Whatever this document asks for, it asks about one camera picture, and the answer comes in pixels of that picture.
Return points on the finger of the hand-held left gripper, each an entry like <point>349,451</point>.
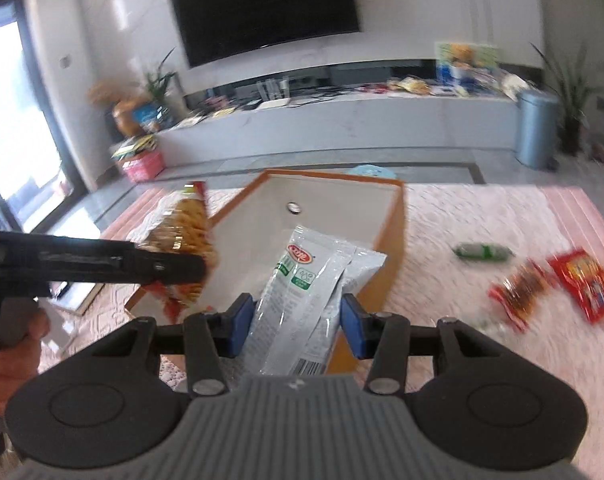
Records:
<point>172,266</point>

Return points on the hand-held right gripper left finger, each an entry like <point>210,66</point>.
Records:
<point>242,322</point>

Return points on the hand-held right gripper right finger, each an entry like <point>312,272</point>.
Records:
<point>354,325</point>

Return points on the yellow noodle snack packet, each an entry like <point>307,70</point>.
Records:
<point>187,225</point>

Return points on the white snack packet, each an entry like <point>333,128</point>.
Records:
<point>302,285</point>

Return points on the orange cardboard box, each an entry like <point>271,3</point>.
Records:
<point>332,200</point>

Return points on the dark green snack packet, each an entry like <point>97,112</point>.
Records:
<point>481,252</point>

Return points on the large red snack packet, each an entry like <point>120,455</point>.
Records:
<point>584,280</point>

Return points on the person's left hand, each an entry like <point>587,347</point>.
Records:
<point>17,365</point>

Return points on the black notebook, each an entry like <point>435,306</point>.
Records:
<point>77,297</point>

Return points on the pink storage box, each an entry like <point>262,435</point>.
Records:
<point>143,166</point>

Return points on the light blue plastic stool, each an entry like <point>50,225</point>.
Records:
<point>374,170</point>

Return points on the small red spicy strip packet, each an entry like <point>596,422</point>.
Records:
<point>521,292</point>

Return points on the orange dried flowers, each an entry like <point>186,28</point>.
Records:
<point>102,92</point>

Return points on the green plant in glass vase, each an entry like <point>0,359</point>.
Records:
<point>159,82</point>

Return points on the white wifi router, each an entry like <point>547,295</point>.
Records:
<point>272,95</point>

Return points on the long grey television cabinet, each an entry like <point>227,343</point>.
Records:
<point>332,120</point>

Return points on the pile of yellow snack bags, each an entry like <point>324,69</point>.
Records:
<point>411,85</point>

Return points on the blue metal trash bin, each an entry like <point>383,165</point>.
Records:
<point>535,130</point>

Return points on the black flat screen television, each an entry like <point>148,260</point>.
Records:
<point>262,10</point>

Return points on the teddy bear gift box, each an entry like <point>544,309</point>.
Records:
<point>464,62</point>

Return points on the tall plant in black pot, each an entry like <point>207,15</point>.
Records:
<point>574,105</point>

